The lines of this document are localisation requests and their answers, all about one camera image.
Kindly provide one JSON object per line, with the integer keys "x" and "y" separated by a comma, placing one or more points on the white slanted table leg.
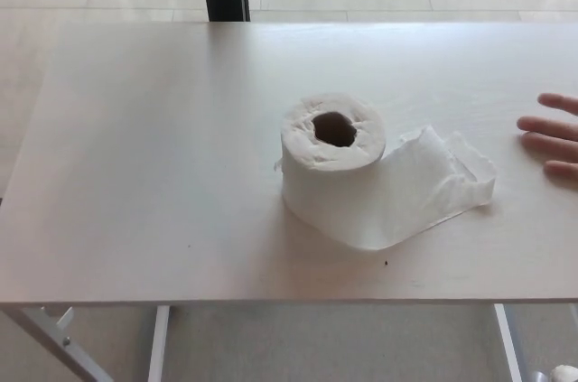
{"x": 49, "y": 346}

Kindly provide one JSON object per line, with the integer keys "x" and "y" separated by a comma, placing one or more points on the person's bare hand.
{"x": 562, "y": 142}

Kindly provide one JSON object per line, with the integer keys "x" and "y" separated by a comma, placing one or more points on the white straight table leg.
{"x": 158, "y": 346}
{"x": 508, "y": 341}

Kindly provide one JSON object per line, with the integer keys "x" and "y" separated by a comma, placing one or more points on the white metal leg brace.
{"x": 58, "y": 323}

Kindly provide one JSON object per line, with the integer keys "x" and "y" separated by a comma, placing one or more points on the white toilet paper roll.
{"x": 329, "y": 183}

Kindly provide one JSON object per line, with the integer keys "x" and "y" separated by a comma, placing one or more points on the white rounded object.
{"x": 565, "y": 374}

